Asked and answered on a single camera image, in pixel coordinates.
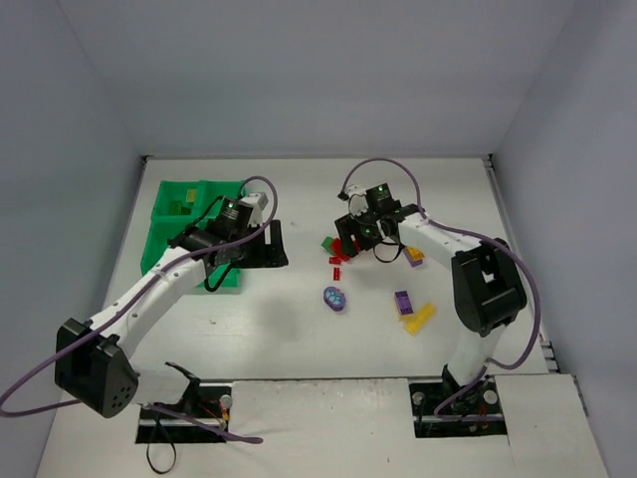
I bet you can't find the large red lego brick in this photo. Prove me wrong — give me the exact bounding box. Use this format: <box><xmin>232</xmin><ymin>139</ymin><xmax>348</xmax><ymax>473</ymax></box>
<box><xmin>330</xmin><ymin>238</ymin><xmax>350</xmax><ymax>262</ymax></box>

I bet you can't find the pale yellow-green lego brick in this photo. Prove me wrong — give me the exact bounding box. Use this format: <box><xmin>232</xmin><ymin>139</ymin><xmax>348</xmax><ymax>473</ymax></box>
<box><xmin>185</xmin><ymin>189</ymin><xmax>197</xmax><ymax>204</ymax></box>

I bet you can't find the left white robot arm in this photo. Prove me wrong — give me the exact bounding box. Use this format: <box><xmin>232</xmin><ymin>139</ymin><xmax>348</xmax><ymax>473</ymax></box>
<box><xmin>54</xmin><ymin>192</ymin><xmax>289</xmax><ymax>418</ymax></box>

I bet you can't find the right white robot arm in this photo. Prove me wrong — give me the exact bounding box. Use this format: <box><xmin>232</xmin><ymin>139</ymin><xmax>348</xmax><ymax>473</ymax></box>
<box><xmin>334</xmin><ymin>183</ymin><xmax>528</xmax><ymax>392</ymax></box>

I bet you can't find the flat red tile upper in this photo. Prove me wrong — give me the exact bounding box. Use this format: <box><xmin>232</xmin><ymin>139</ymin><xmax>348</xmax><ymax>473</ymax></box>
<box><xmin>328</xmin><ymin>256</ymin><xmax>349</xmax><ymax>265</ymax></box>

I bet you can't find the orange lego on purple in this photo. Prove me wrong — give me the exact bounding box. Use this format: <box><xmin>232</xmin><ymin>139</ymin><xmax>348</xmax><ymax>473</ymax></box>
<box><xmin>406</xmin><ymin>247</ymin><xmax>425</xmax><ymax>261</ymax></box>

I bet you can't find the purple flower lego piece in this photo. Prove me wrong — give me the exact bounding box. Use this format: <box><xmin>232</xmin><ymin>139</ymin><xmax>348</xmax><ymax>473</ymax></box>
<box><xmin>322</xmin><ymin>286</ymin><xmax>346</xmax><ymax>313</ymax></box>

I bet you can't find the purple lego brick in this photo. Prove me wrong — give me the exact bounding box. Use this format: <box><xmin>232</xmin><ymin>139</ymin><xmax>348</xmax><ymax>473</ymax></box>
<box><xmin>394</xmin><ymin>290</ymin><xmax>414</xmax><ymax>320</ymax></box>

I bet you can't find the green four-compartment sorting tray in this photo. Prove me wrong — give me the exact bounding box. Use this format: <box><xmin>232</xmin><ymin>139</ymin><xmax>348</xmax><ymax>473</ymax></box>
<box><xmin>140</xmin><ymin>180</ymin><xmax>242</xmax><ymax>275</ymax></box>

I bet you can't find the yellow flat lego plate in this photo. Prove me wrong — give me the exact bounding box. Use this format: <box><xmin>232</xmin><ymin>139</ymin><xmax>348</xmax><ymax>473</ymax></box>
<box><xmin>404</xmin><ymin>303</ymin><xmax>437</xmax><ymax>336</ymax></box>

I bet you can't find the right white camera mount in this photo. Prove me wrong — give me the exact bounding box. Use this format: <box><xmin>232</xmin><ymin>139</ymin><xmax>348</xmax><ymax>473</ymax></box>
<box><xmin>337</xmin><ymin>184</ymin><xmax>366</xmax><ymax>201</ymax></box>

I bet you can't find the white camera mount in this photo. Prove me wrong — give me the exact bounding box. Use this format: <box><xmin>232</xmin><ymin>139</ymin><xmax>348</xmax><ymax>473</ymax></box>
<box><xmin>337</xmin><ymin>184</ymin><xmax>366</xmax><ymax>201</ymax></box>
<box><xmin>243</xmin><ymin>191</ymin><xmax>269</xmax><ymax>210</ymax></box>

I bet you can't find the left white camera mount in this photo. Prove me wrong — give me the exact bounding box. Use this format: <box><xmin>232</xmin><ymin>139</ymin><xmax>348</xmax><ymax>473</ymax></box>
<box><xmin>243</xmin><ymin>191</ymin><xmax>269</xmax><ymax>210</ymax></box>

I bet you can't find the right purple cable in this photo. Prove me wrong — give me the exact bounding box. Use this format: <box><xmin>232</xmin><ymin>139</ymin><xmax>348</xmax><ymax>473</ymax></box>
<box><xmin>343</xmin><ymin>157</ymin><xmax>542</xmax><ymax>419</ymax></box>

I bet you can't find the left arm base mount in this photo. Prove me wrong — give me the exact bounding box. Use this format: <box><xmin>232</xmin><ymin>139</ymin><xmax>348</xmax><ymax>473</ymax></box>
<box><xmin>134</xmin><ymin>382</ymin><xmax>233</xmax><ymax>444</ymax></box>

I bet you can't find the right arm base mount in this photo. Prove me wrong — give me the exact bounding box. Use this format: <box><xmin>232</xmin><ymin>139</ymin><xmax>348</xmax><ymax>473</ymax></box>
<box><xmin>409</xmin><ymin>378</ymin><xmax>508</xmax><ymax>439</ymax></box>

